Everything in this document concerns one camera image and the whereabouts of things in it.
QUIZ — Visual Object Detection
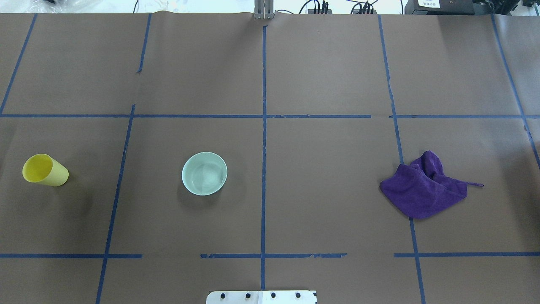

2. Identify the pale green ceramic bowl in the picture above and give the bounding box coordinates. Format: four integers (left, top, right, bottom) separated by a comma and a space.
181, 152, 228, 196

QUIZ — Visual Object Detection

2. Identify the purple microfiber cloth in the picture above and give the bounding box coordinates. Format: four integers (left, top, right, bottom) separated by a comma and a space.
380, 150, 484, 219

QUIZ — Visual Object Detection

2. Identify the yellow plastic cup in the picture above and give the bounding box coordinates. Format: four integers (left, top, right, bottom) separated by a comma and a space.
22, 154, 69, 187

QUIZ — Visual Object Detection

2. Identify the black device with label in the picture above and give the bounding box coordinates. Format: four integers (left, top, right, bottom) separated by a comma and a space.
404, 0, 521, 16

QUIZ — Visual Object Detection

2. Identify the aluminium frame post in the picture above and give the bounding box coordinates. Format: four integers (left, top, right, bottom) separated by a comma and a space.
254, 0, 275, 20

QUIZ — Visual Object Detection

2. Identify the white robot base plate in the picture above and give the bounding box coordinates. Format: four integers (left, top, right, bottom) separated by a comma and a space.
206, 290, 318, 304

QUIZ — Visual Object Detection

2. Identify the black power strip with cables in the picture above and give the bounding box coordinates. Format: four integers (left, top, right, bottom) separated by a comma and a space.
300, 0, 379, 15

